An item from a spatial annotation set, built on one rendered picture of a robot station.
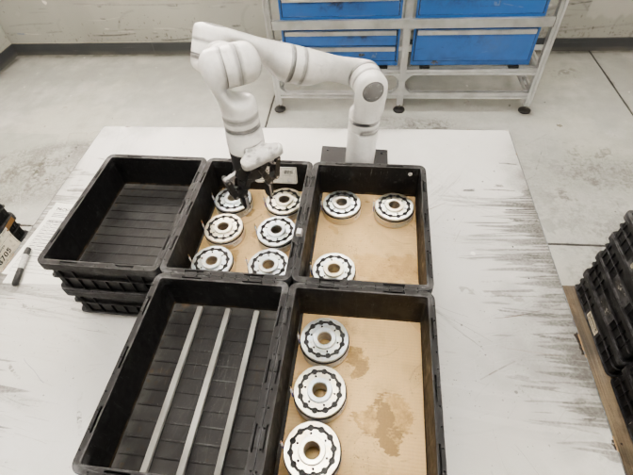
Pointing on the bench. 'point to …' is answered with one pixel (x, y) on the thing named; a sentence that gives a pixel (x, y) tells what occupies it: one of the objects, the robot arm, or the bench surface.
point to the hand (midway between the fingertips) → (257, 196)
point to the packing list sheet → (33, 272)
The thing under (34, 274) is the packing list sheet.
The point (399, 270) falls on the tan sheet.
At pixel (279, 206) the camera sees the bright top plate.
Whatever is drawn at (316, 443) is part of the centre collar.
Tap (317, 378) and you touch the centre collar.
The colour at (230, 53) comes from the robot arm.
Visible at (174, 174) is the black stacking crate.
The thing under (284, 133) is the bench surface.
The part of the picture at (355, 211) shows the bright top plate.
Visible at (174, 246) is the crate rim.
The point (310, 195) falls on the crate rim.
